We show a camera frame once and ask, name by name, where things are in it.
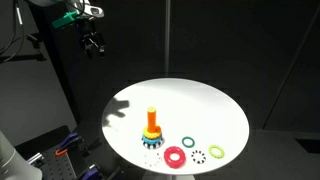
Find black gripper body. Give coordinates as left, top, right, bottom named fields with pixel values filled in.
left=80, top=20, right=98, bottom=44

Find red toothed ring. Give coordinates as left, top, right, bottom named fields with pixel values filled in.
left=163, top=146, right=186, bottom=169

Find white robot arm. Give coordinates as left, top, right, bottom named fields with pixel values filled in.
left=29, top=0, right=105, bottom=58

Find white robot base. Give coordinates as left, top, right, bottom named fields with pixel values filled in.
left=0, top=131, right=42, bottom=180

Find purple orange clamp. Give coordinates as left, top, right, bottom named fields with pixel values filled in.
left=55, top=132, right=83, bottom=157

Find black perforated breadboard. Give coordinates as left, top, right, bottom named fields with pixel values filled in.
left=40, top=147, right=83, bottom=180

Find purple clamp bottom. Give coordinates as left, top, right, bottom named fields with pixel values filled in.
left=81, top=167, right=103, bottom=180

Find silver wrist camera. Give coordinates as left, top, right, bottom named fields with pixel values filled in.
left=82, top=0, right=104, bottom=18

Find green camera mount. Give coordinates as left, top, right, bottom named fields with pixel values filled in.
left=52, top=11, right=79, bottom=28

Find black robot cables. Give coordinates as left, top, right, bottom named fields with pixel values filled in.
left=0, top=0, right=26, bottom=64

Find orange ring holder post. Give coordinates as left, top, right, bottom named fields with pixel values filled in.
left=147, top=107, right=157, bottom=133

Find blue toothed ring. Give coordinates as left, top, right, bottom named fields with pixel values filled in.
left=141, top=132, right=164, bottom=145

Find black white striped base ring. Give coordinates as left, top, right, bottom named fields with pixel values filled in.
left=142, top=139, right=164, bottom=150

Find green thin ring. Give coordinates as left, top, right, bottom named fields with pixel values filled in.
left=181, top=135, right=196, bottom=149

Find clear transparent ring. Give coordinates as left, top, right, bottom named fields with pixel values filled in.
left=143, top=151, right=164, bottom=168

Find black white checkered ring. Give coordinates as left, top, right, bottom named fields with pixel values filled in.
left=190, top=149, right=207, bottom=165

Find lime green toothed ring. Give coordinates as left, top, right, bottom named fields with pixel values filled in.
left=208, top=144, right=226, bottom=159

